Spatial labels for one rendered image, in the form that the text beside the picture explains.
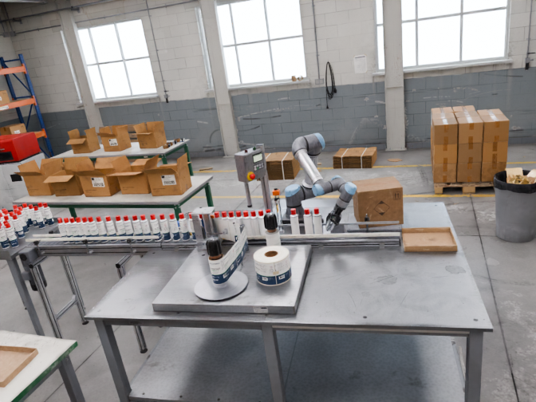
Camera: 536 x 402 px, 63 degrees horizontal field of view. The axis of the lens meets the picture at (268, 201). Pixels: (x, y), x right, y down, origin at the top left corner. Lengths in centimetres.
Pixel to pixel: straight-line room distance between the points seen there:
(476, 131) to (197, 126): 547
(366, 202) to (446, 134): 295
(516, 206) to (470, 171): 141
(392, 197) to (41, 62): 935
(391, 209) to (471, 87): 517
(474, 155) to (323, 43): 349
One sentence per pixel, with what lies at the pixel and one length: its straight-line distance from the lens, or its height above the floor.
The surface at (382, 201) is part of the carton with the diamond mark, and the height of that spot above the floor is 103.
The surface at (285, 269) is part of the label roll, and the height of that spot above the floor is 95.
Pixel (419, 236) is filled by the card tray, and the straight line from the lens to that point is 298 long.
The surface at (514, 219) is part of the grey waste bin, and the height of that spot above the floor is 25.
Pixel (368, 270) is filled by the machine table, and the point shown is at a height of 83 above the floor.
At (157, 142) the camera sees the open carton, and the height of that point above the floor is 86.
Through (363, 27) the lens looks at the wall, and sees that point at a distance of 795.
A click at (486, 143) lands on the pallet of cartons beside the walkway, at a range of 587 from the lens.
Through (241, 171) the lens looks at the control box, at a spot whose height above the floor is 136.
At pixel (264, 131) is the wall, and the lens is 861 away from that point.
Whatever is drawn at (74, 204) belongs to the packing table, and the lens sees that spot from 514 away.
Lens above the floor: 215
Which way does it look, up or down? 20 degrees down
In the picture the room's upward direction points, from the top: 8 degrees counter-clockwise
